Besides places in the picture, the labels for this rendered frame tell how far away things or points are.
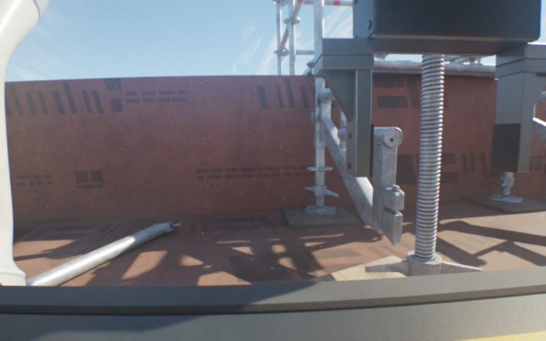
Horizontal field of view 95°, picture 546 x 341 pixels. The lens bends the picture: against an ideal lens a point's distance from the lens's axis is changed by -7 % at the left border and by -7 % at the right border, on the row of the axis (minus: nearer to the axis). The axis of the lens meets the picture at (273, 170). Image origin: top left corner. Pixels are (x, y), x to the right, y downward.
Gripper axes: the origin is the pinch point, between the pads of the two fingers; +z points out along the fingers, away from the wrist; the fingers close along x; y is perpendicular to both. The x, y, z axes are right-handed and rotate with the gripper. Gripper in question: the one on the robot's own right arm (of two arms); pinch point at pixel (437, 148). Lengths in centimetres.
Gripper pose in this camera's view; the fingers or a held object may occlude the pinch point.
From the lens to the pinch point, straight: 25.5
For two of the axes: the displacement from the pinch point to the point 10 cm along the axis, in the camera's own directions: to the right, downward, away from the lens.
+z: 0.2, 9.9, 1.2
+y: 0.3, 1.2, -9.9
